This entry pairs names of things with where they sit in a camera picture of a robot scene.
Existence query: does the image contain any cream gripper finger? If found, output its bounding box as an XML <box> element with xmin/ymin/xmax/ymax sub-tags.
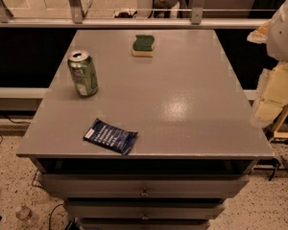
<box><xmin>251</xmin><ymin>62</ymin><xmax>288</xmax><ymax>127</ymax></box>

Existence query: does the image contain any blue rxbar blueberry wrapper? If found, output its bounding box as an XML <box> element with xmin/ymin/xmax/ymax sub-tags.
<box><xmin>83</xmin><ymin>119</ymin><xmax>137</xmax><ymax>155</ymax></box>

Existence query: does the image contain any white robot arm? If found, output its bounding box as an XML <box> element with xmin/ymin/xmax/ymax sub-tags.
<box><xmin>248</xmin><ymin>0</ymin><xmax>288</xmax><ymax>127</ymax></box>

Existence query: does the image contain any green yellow sponge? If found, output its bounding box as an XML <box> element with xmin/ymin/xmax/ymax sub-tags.
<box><xmin>132</xmin><ymin>34</ymin><xmax>155</xmax><ymax>58</ymax></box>

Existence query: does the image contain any green soda can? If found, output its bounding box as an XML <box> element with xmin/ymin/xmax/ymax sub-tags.
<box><xmin>67</xmin><ymin>50</ymin><xmax>98</xmax><ymax>97</ymax></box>

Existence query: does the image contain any grey middle drawer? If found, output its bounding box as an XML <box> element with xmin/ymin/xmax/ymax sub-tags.
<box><xmin>65</xmin><ymin>199</ymin><xmax>225</xmax><ymax>220</ymax></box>

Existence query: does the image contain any grey drawer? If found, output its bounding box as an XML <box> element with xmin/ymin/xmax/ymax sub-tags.
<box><xmin>65</xmin><ymin>199</ymin><xmax>225</xmax><ymax>220</ymax></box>
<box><xmin>82</xmin><ymin>218</ymin><xmax>209</xmax><ymax>230</ymax></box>
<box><xmin>41</xmin><ymin>174</ymin><xmax>249</xmax><ymax>198</ymax></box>

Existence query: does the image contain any grey bottom drawer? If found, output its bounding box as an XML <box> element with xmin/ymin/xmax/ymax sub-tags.
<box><xmin>82</xmin><ymin>218</ymin><xmax>209</xmax><ymax>230</ymax></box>

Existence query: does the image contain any grey top drawer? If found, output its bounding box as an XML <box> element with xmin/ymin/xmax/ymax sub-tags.
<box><xmin>41</xmin><ymin>174</ymin><xmax>249</xmax><ymax>198</ymax></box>

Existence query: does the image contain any clear plastic water bottle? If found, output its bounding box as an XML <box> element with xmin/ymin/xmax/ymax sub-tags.
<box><xmin>15</xmin><ymin>205</ymin><xmax>38</xmax><ymax>227</ymax></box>

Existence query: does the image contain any metal railing beam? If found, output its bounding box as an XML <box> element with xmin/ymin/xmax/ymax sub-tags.
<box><xmin>0</xmin><ymin>18</ymin><xmax>267</xmax><ymax>30</ymax></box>

